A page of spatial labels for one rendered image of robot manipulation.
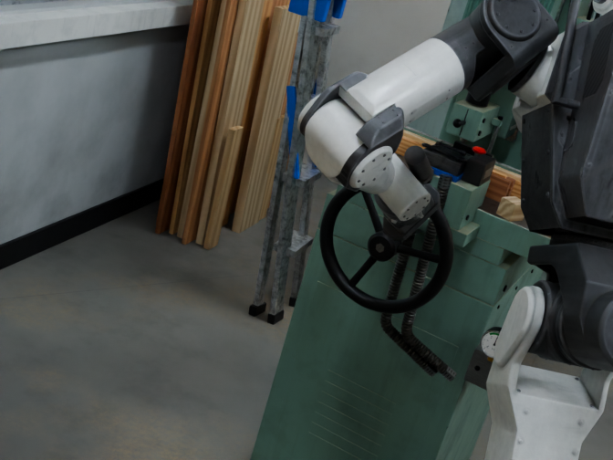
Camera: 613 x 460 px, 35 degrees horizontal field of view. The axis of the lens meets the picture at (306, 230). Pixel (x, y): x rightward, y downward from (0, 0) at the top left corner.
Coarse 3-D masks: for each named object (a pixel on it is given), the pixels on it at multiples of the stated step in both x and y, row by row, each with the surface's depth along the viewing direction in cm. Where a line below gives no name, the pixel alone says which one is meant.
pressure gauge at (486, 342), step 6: (492, 330) 201; (498, 330) 201; (486, 336) 202; (492, 336) 202; (480, 342) 203; (486, 342) 203; (492, 342) 202; (486, 348) 203; (492, 348) 202; (486, 354) 203; (492, 354) 203; (492, 360) 205
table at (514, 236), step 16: (400, 160) 222; (480, 208) 204; (496, 208) 207; (480, 224) 204; (496, 224) 202; (512, 224) 201; (464, 240) 196; (496, 240) 203; (512, 240) 202; (528, 240) 200; (544, 240) 199
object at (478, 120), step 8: (456, 104) 212; (464, 104) 213; (472, 104) 215; (488, 104) 220; (496, 104) 222; (456, 112) 213; (464, 112) 212; (472, 112) 211; (480, 112) 210; (488, 112) 214; (496, 112) 221; (472, 120) 212; (480, 120) 211; (488, 120) 217; (448, 128) 214; (456, 128) 214; (464, 128) 213; (472, 128) 212; (480, 128) 213; (488, 128) 220; (464, 136) 213; (472, 136) 212; (480, 136) 216
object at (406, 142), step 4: (404, 140) 224; (408, 140) 224; (412, 140) 225; (400, 144) 225; (404, 144) 224; (408, 144) 224; (412, 144) 223; (416, 144) 223; (400, 148) 225; (404, 148) 225; (396, 152) 226; (400, 152) 225; (404, 152) 225; (516, 184) 214; (520, 184) 214; (516, 188) 215; (520, 188) 214; (512, 192) 215; (516, 192) 215; (520, 192) 214; (516, 196) 215; (520, 196) 215
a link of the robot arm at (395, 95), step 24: (432, 48) 138; (360, 72) 136; (384, 72) 135; (408, 72) 135; (432, 72) 136; (456, 72) 138; (336, 96) 137; (360, 96) 133; (384, 96) 133; (408, 96) 134; (432, 96) 136; (384, 120) 132; (408, 120) 137; (384, 144) 133; (360, 168) 132; (384, 168) 137
